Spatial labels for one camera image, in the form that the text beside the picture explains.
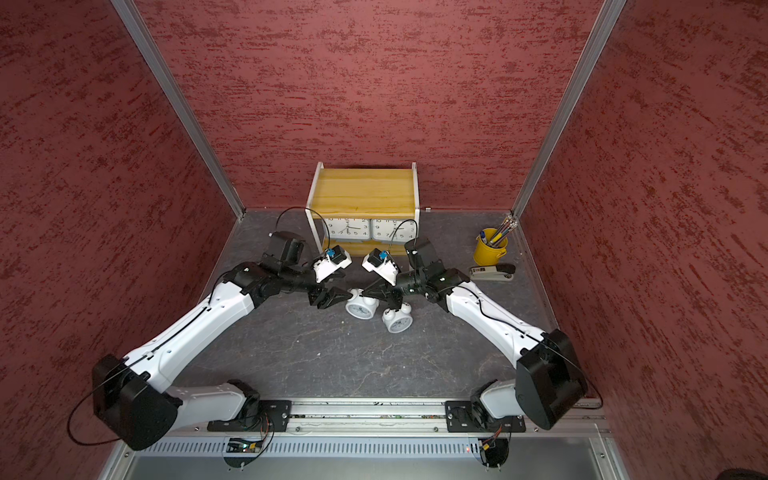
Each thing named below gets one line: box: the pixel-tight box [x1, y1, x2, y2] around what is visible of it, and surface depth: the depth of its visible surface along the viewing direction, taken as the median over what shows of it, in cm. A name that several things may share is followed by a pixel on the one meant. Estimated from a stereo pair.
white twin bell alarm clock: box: [345, 288, 380, 320], surface depth 77 cm
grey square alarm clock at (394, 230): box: [371, 219, 417, 243], surface depth 91 cm
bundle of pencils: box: [489, 215, 518, 247], surface depth 99 cm
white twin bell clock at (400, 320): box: [382, 302, 414, 334], surface depth 86 cm
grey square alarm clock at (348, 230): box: [325, 218, 371, 243], surface depth 91 cm
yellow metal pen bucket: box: [474, 227, 508, 267], surface depth 102 cm
